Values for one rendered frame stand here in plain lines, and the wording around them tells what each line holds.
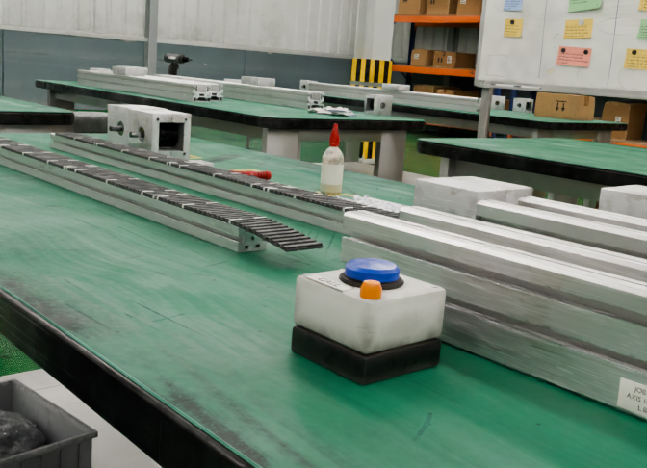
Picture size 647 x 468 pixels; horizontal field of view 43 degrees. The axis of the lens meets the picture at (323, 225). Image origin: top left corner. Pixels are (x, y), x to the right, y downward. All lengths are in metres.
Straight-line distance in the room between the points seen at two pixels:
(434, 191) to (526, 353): 0.33
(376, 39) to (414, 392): 8.40
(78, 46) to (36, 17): 0.71
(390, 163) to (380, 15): 5.23
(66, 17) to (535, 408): 12.15
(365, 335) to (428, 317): 0.06
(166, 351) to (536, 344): 0.27
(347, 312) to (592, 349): 0.17
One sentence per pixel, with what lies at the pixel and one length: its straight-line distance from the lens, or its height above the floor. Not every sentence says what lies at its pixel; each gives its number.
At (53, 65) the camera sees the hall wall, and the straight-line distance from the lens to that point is 12.50.
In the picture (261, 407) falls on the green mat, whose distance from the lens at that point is 0.53.
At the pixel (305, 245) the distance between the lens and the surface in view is 0.87.
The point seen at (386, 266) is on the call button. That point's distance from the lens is 0.60.
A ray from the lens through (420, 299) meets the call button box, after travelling 0.59.
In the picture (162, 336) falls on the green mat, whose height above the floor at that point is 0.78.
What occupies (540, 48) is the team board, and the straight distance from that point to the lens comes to 4.15.
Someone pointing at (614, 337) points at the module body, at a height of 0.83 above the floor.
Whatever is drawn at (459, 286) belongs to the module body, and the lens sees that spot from 0.65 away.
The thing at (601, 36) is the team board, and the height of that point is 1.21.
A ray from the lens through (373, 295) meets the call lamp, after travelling 0.55.
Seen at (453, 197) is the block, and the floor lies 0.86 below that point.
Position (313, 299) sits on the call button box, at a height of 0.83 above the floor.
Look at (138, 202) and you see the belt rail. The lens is 1.12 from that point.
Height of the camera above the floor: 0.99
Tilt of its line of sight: 11 degrees down
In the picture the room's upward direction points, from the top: 4 degrees clockwise
